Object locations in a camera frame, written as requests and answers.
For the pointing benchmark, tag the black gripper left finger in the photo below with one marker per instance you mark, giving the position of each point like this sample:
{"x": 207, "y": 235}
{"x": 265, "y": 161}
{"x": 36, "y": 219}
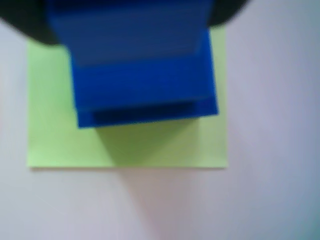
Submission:
{"x": 25, "y": 17}

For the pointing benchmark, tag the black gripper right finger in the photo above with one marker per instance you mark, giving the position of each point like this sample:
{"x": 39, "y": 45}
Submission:
{"x": 225, "y": 10}

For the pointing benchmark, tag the small blue cube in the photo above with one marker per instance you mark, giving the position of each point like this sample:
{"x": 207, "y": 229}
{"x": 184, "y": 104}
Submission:
{"x": 130, "y": 32}

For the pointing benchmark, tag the medium blue cube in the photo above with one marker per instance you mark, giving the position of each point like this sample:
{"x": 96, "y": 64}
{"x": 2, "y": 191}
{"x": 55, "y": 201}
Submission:
{"x": 140, "y": 85}

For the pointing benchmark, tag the green paper square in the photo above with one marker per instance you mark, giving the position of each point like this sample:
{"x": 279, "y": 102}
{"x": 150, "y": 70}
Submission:
{"x": 50, "y": 125}

